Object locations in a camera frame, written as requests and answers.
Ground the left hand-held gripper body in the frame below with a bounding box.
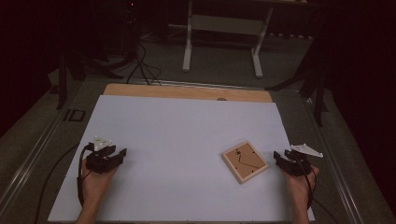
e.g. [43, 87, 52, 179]
[85, 134, 119, 175]

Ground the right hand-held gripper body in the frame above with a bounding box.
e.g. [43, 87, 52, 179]
[281, 143, 324, 177]

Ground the wooden photo frame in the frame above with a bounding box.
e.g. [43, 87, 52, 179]
[221, 140, 270, 185]

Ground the person's right hand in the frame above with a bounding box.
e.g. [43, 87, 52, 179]
[281, 164, 320, 206]

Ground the person's left hand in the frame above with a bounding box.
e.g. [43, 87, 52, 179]
[79, 163, 119, 206]

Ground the black tripod stand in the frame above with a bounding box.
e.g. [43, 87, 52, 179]
[265, 36, 331, 128]
[55, 43, 125, 110]

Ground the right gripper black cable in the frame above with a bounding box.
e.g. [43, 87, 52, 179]
[294, 157, 318, 211]

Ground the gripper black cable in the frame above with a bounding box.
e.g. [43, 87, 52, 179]
[76, 143, 95, 207]
[294, 157, 318, 211]

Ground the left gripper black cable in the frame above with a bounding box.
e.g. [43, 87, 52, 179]
[76, 143, 95, 207]

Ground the metal floor rail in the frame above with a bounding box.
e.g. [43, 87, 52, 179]
[303, 95, 366, 224]
[0, 104, 69, 214]

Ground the black rectangular floor bracket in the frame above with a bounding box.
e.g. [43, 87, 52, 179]
[63, 108, 87, 123]

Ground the black cable beside table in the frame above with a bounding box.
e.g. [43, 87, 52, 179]
[312, 196, 341, 224]
[32, 142, 80, 224]

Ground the bundle of black floor cables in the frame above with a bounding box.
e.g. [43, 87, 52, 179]
[125, 41, 163, 87]

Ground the white metal desk frame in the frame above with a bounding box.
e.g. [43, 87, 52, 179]
[181, 0, 276, 79]

